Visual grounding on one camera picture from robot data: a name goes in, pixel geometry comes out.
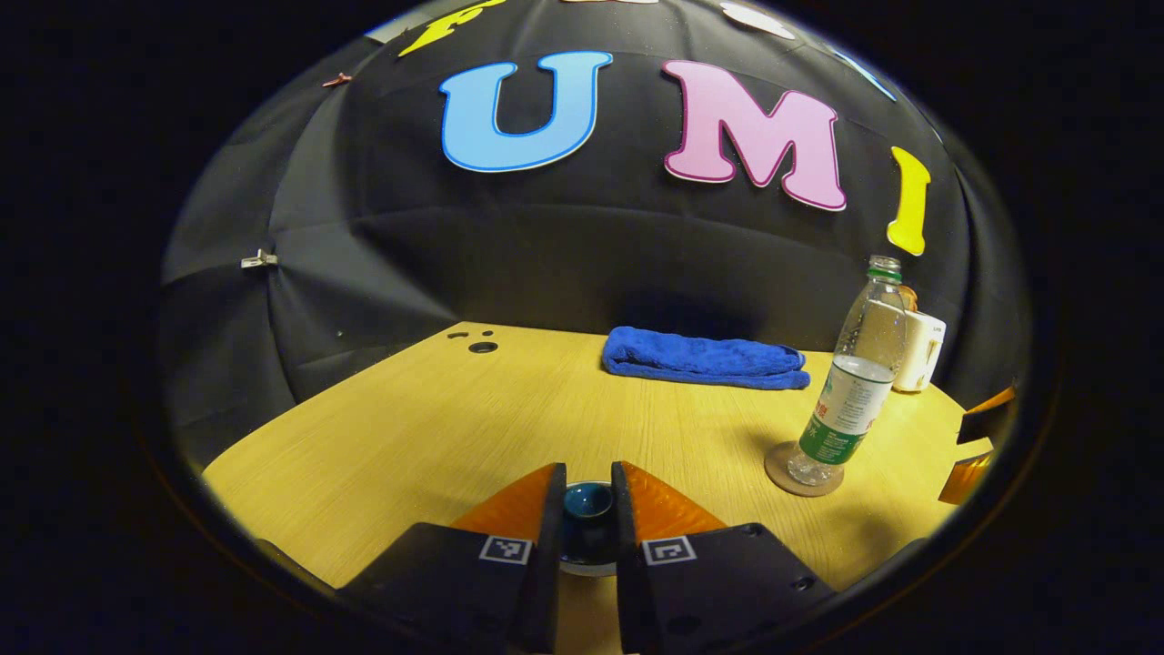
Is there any dark teal teacup lid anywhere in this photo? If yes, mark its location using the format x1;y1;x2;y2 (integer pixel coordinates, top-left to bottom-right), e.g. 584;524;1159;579
560;480;619;565

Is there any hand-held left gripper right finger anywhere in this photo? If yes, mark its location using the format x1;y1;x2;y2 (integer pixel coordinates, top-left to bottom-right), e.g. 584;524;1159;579
609;459;836;655

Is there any folded blue towel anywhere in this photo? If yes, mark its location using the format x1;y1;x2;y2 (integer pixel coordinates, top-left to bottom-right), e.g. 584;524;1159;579
601;326;812;391

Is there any round brown coaster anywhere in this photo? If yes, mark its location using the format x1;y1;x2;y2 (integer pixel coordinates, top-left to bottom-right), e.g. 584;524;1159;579
764;441;847;499

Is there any clear plastic water bottle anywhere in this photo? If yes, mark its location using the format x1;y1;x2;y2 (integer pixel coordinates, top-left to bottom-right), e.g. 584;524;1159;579
787;255;908;488

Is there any black backdrop cloth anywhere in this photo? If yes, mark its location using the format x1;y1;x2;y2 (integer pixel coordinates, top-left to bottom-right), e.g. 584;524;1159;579
159;0;1033;474

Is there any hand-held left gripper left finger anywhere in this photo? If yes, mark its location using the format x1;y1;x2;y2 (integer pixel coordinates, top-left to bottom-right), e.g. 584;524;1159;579
336;461;569;655

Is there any white toaster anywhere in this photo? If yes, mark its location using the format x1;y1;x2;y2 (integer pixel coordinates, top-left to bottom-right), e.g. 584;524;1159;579
891;309;948;394

